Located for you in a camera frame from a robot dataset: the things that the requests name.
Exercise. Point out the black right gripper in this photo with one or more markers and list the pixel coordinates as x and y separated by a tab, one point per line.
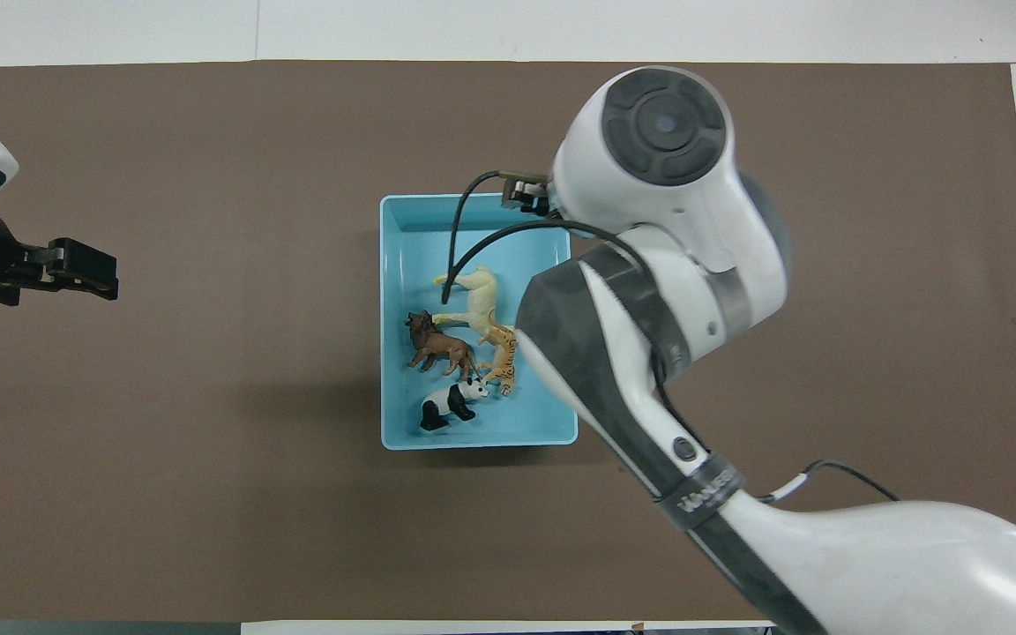
527	196

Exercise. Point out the cream horse toy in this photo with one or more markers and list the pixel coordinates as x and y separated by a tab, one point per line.
480	295

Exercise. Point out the orange tiger toy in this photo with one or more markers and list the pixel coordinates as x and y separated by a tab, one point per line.
503	353

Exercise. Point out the brown lion toy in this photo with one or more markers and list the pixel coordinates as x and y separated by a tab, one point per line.
442	346

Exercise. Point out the black and white panda toy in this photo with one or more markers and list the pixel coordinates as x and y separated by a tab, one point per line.
446	406

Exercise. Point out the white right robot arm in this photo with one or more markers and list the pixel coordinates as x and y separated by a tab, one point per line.
667	220

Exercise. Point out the light blue plastic storage box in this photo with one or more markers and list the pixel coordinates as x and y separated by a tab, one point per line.
411	247

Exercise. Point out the brown table mat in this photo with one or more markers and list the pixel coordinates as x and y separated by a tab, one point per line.
208	485

